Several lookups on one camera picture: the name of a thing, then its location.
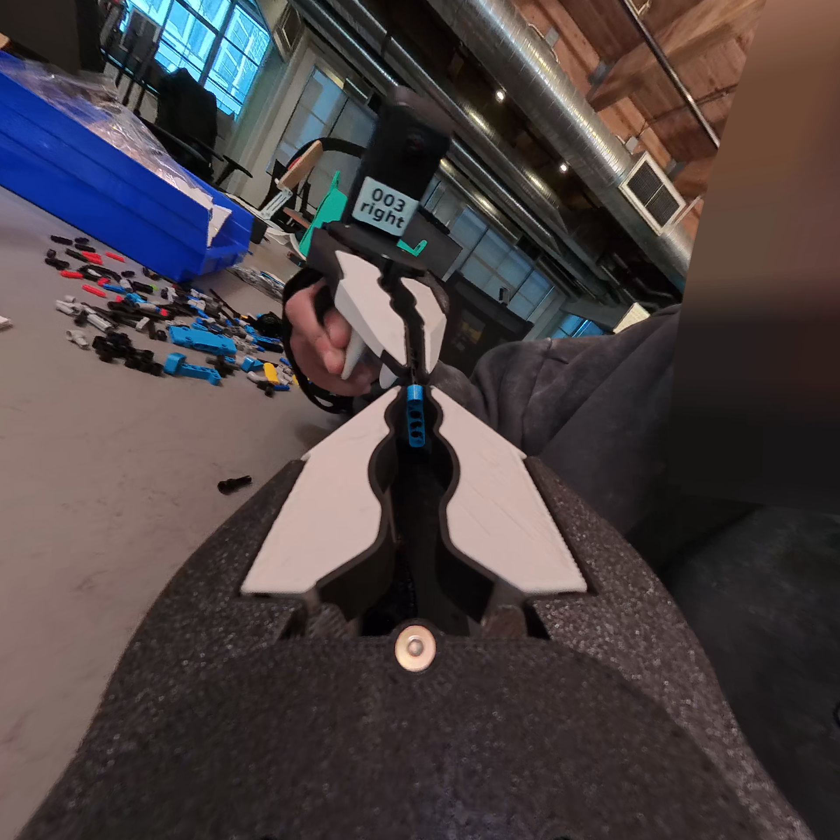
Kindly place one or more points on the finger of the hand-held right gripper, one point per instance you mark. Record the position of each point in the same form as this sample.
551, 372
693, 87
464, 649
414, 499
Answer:
367, 302
433, 321

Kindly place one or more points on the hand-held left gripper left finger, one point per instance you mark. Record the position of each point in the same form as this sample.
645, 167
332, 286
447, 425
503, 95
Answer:
315, 518

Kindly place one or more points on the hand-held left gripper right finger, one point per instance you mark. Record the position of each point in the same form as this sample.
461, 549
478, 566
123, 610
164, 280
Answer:
512, 518

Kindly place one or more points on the light blue short beam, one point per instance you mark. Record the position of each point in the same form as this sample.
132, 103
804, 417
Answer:
415, 420

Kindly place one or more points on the pile of building brick pieces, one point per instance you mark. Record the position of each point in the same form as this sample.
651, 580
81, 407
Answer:
118, 344

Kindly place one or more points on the person's right forearm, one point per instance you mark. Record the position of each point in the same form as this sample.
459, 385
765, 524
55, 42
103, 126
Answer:
577, 394

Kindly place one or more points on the grey desk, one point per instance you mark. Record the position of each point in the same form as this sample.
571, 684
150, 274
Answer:
98, 525

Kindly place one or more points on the person's right hand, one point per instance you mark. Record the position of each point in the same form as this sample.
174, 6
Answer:
308, 328

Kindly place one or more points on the green plastic bin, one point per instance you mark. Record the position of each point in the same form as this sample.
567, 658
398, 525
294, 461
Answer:
331, 210

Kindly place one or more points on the curved wooden seat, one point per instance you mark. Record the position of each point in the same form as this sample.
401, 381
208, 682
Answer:
298, 164

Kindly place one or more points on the light blue curved panel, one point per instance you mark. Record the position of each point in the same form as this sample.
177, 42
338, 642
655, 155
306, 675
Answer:
200, 338

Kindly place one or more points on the light blue angled liftarm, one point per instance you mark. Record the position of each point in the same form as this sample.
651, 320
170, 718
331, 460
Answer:
200, 373

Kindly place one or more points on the white label card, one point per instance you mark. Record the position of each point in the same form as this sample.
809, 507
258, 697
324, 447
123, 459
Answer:
631, 317

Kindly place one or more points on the light blue bent liftarm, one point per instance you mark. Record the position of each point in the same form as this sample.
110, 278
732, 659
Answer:
174, 363

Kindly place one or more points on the large paned window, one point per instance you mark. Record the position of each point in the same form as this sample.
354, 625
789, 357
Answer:
223, 46

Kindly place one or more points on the black office chair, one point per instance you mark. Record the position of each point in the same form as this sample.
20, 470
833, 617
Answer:
187, 118

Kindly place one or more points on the white vent grille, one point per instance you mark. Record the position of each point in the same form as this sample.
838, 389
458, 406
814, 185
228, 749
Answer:
649, 193

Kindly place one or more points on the person's dark clothing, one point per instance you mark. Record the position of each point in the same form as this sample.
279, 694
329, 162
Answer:
754, 623

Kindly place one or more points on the blue plastic bin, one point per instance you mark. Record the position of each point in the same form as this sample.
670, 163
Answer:
98, 184

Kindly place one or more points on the silver ventilation duct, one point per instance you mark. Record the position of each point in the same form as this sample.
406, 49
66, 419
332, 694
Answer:
558, 98

